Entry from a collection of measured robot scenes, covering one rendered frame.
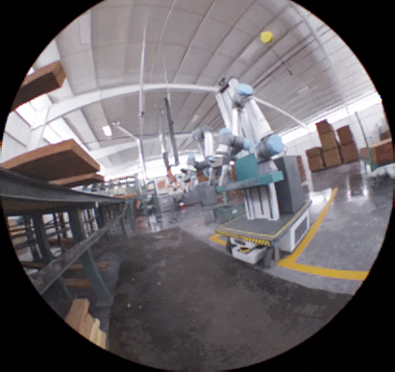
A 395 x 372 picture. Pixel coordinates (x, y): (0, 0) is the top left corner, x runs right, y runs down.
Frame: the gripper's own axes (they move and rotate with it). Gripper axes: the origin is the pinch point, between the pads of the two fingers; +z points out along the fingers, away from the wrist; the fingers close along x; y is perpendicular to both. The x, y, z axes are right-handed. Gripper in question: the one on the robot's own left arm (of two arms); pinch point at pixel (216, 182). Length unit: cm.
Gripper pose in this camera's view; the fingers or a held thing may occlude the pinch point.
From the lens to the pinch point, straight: 72.8
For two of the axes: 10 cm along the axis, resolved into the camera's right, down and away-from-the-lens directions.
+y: -9.1, -2.5, -3.2
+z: -2.2, 9.7, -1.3
